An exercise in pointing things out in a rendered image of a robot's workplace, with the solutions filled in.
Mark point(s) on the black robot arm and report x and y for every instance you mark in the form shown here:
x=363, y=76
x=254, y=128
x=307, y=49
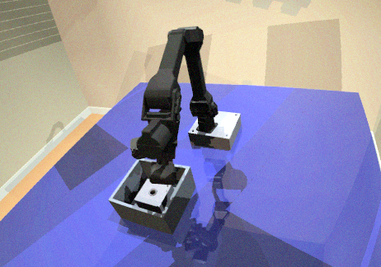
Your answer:
x=164, y=93

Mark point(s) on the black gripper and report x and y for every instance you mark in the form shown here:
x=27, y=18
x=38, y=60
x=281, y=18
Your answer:
x=163, y=171

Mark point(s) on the white square plate with hole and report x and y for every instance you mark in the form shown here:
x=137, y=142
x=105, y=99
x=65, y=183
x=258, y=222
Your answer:
x=154, y=197

